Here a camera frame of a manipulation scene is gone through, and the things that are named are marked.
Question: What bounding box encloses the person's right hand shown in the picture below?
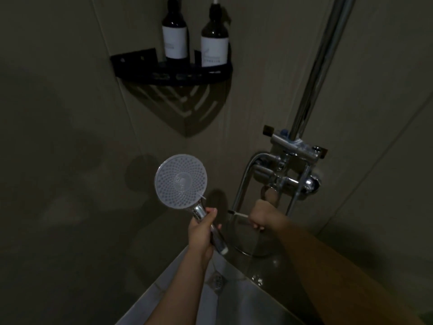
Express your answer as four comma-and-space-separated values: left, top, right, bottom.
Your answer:
248, 199, 289, 233

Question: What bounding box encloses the person's left hand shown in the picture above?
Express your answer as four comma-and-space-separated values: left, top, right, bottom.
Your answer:
187, 207, 222, 265

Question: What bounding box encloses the chrome handheld shower head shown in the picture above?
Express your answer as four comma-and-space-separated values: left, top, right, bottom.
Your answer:
154, 154, 229, 256

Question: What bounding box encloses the person's left forearm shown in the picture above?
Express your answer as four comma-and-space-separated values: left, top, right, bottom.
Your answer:
143, 253, 213, 325

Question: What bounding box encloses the person's right forearm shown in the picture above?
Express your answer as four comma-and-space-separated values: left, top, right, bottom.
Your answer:
273, 216, 426, 325

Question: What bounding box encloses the chrome curved spout pipe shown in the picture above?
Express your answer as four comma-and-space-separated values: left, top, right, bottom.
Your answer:
230, 151, 271, 214

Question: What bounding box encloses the metal floor drain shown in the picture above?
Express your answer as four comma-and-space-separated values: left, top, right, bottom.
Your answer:
206, 271, 226, 295

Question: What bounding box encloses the chrome shower mixer valve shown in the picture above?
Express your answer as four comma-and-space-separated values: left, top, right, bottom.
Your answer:
252, 125, 329, 200

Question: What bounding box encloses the black corner shelf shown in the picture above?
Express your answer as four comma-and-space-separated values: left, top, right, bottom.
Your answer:
110, 47, 234, 88

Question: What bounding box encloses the chrome shower riser pipe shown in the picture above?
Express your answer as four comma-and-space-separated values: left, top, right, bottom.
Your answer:
288, 0, 357, 141

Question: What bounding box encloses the dark pump bottle white label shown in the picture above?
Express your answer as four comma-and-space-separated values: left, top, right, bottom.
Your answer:
200, 0, 230, 68

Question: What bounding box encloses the dark bottle with white label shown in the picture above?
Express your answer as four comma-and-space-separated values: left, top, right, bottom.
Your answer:
161, 0, 189, 62

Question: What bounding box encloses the chrome shower hose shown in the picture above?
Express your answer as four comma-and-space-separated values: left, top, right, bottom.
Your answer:
226, 164, 313, 258

